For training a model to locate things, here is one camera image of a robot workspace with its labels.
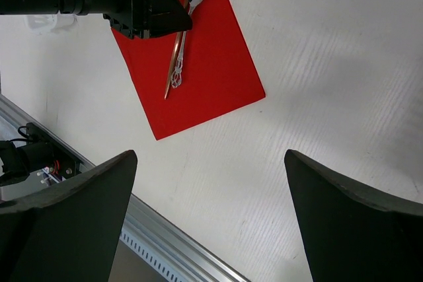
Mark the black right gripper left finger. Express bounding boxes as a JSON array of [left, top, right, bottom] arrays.
[[1, 150, 137, 281]]

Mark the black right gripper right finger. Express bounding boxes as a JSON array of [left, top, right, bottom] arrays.
[[284, 150, 422, 281]]

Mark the copper knife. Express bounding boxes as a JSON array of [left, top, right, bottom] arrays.
[[164, 32, 183, 99]]

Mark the red paper napkin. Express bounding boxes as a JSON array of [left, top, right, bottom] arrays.
[[113, 0, 266, 140]]

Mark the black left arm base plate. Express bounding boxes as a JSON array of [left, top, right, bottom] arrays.
[[1, 123, 82, 186]]

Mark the white slotted cable duct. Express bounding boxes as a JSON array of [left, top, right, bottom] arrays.
[[120, 229, 187, 282]]

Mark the aluminium front rail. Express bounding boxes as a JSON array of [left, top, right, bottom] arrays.
[[1, 98, 244, 281]]

